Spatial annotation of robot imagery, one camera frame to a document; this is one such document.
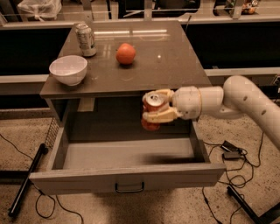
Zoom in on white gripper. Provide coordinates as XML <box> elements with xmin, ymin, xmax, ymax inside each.
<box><xmin>142</xmin><ymin>87</ymin><xmax>202</xmax><ymax>123</ymax></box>

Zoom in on red coke can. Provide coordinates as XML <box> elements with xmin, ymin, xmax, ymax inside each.
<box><xmin>141</xmin><ymin>101</ymin><xmax>165</xmax><ymax>131</ymax></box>

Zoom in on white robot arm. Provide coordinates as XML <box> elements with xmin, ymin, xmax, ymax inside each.
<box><xmin>142</xmin><ymin>75</ymin><xmax>280</xmax><ymax>149</ymax></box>

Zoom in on open grey top drawer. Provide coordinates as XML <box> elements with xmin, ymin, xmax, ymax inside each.
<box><xmin>30</xmin><ymin>111</ymin><xmax>225</xmax><ymax>194</ymax></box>

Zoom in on silver soda can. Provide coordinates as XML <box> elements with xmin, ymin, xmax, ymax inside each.
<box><xmin>75</xmin><ymin>24</ymin><xmax>97</xmax><ymax>57</ymax></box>

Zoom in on orange fruit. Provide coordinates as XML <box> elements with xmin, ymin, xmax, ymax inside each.
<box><xmin>115</xmin><ymin>43</ymin><xmax>136</xmax><ymax>65</ymax></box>

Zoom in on grey cabinet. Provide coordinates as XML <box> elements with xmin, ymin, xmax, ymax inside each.
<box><xmin>39</xmin><ymin>20</ymin><xmax>214</xmax><ymax>128</ymax></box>

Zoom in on black power adapter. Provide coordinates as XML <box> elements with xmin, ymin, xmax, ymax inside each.
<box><xmin>221</xmin><ymin>141</ymin><xmax>242</xmax><ymax>159</ymax></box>

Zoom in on white bowl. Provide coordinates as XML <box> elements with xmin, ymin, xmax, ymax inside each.
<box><xmin>49</xmin><ymin>55</ymin><xmax>88</xmax><ymax>86</ymax></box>

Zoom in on black bar left floor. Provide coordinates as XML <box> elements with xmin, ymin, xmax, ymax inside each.
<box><xmin>8</xmin><ymin>143</ymin><xmax>48</xmax><ymax>218</ymax></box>

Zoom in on black bar floor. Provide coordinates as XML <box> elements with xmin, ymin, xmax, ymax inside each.
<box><xmin>227</xmin><ymin>185</ymin><xmax>280</xmax><ymax>224</ymax></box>
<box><xmin>8</xmin><ymin>143</ymin><xmax>48</xmax><ymax>218</ymax></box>

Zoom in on black bar right floor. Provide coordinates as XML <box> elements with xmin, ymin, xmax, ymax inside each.
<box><xmin>227</xmin><ymin>185</ymin><xmax>280</xmax><ymax>224</ymax></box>

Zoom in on white plastic bag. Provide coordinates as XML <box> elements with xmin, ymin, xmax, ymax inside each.
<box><xmin>17</xmin><ymin>0</ymin><xmax>62</xmax><ymax>21</ymax></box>

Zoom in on black cable right floor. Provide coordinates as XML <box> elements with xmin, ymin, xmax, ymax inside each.
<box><xmin>201</xmin><ymin>132</ymin><xmax>265</xmax><ymax>224</ymax></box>

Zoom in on black cable floor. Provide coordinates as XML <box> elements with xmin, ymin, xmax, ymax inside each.
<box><xmin>0</xmin><ymin>133</ymin><xmax>85</xmax><ymax>224</ymax></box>
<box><xmin>201</xmin><ymin>132</ymin><xmax>265</xmax><ymax>224</ymax></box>

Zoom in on black drawer handle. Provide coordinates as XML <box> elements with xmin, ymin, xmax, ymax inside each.
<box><xmin>115</xmin><ymin>182</ymin><xmax>145</xmax><ymax>193</ymax></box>

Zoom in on wire mesh panel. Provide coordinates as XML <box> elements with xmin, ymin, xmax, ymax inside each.
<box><xmin>45</xmin><ymin>118</ymin><xmax>59</xmax><ymax>150</ymax></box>

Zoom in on black cable left floor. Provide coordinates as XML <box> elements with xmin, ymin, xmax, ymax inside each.
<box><xmin>0</xmin><ymin>133</ymin><xmax>85</xmax><ymax>224</ymax></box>

